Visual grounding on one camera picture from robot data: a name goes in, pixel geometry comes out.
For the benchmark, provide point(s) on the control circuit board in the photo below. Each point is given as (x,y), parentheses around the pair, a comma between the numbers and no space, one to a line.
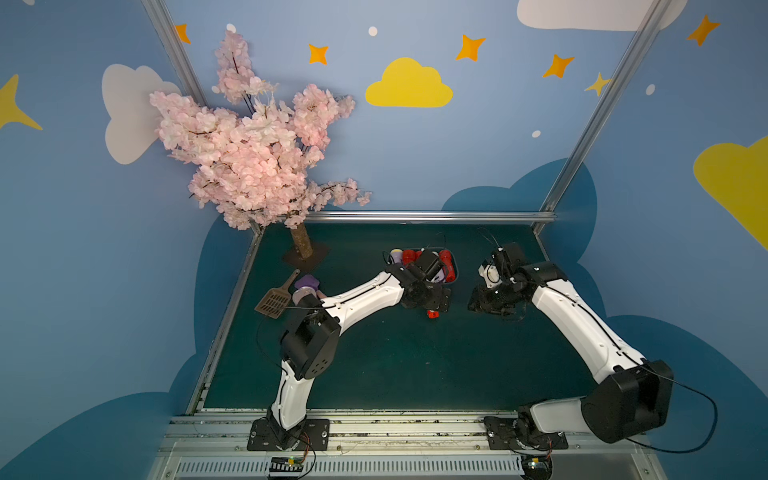
(536,468)
(280,467)

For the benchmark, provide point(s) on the purple spatula pink handle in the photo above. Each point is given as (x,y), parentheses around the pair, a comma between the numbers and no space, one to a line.
(308,281)

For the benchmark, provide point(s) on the horizontal aluminium frame rail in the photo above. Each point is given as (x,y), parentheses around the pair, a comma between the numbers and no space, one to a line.
(431,217)

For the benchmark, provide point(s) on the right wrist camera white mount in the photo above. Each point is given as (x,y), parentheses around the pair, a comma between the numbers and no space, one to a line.
(490,275)

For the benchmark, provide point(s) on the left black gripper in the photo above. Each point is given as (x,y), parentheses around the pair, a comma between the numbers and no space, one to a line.
(437,298)

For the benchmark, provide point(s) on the left control circuit board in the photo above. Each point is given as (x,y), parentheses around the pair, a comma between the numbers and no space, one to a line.
(280,467)

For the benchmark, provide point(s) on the red flashlight slanted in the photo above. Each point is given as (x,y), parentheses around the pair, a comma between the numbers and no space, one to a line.
(449,270)

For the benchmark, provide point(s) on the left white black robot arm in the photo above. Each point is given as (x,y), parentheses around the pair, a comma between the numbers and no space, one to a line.
(309,342)

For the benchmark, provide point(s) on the blue-grey plastic storage box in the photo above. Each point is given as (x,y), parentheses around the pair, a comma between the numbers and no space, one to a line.
(438,265)

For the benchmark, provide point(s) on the purple flashlight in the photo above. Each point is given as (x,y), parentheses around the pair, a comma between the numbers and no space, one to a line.
(395,256)

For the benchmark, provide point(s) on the brown slotted litter scoop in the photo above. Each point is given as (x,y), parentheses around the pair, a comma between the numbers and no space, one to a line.
(275,300)

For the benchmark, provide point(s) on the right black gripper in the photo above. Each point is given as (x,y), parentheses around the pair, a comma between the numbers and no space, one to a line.
(491,298)

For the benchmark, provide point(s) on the right control circuit board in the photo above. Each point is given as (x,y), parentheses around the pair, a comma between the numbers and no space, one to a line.
(536,468)

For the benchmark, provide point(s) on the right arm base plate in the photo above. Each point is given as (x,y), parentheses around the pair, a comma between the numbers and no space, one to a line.
(520,433)

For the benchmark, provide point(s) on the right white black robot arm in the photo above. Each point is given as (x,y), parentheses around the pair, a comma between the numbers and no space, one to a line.
(632,394)

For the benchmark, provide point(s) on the metal tin can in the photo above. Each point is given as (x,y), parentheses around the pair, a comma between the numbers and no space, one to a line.
(305,297)

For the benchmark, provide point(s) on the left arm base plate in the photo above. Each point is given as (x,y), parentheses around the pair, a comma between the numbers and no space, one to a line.
(266,435)

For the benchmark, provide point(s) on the pink cherry blossom tree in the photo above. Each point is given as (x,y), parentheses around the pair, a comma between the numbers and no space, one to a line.
(254,168)

